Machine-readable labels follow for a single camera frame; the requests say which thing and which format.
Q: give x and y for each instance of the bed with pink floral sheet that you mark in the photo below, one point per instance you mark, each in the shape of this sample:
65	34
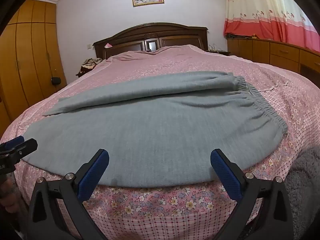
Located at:
262	120

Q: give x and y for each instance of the small pink object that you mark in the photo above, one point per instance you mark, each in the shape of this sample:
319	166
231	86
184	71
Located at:
108	45

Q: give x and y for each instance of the pile of patterned clothes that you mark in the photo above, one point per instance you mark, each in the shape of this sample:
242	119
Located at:
90	63

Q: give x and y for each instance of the wooden wardrobe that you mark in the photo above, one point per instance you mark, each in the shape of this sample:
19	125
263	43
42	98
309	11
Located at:
30	60

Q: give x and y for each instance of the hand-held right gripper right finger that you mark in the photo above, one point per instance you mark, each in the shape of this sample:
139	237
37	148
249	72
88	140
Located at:
225	177

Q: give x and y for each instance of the low wooden cabinet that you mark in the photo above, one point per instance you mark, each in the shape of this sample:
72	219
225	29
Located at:
280	52

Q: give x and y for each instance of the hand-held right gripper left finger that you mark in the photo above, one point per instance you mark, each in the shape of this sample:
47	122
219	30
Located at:
93	175

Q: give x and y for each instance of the dark wooden headboard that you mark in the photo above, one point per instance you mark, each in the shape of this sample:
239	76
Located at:
150	36

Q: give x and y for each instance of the dark wooden nightstand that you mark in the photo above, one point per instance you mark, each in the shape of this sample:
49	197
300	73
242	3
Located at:
221	53

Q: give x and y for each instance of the grey fuzzy garment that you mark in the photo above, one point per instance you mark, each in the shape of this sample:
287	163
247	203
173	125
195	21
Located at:
305	187

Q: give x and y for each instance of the grey pants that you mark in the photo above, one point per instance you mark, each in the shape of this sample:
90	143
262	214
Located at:
150	135

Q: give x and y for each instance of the floral pink curtain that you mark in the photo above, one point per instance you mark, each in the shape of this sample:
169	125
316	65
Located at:
262	12

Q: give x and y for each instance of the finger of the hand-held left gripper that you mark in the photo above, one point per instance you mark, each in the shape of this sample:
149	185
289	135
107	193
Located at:
26	145
13	141

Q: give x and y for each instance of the small black object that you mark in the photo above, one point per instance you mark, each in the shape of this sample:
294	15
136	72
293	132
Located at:
56	80

